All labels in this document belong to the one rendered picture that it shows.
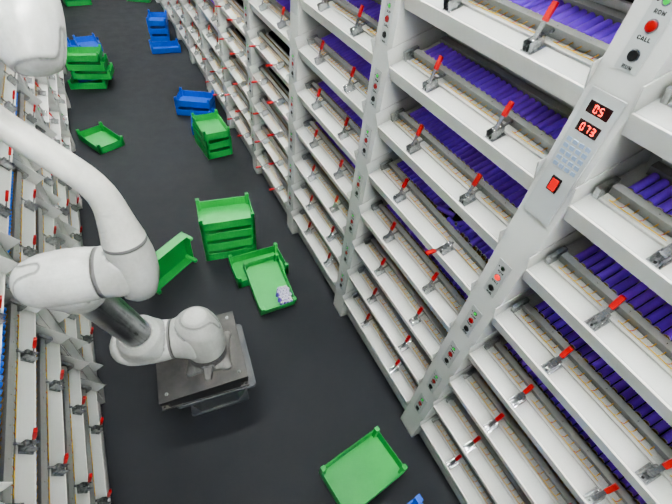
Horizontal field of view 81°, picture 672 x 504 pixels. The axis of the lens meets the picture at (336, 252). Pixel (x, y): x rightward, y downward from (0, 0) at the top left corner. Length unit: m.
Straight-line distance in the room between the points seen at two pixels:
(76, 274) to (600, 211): 1.14
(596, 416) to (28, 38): 1.32
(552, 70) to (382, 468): 1.57
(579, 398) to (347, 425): 1.09
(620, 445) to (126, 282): 1.19
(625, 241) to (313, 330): 1.58
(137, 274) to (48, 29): 0.52
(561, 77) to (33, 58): 0.91
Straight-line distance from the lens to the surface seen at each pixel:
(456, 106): 1.16
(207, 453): 1.93
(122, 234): 1.02
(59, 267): 1.12
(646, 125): 0.85
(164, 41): 5.38
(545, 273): 1.06
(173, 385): 1.77
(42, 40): 0.84
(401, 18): 1.32
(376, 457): 1.92
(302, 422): 1.94
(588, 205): 0.95
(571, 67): 0.95
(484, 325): 1.23
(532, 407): 1.32
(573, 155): 0.91
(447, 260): 1.27
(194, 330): 1.56
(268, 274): 2.29
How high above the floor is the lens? 1.82
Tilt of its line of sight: 46 degrees down
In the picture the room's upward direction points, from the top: 8 degrees clockwise
